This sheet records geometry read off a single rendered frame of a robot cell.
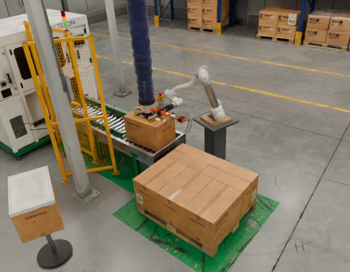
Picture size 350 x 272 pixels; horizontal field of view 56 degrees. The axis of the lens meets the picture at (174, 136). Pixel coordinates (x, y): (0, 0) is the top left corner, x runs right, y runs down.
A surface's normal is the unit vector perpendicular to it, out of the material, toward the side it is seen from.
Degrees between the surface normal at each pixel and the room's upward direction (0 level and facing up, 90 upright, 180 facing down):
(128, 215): 0
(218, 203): 0
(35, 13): 90
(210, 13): 91
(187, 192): 0
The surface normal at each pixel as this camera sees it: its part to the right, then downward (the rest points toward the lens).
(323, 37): -0.58, 0.46
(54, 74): 0.77, 0.31
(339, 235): -0.05, -0.84
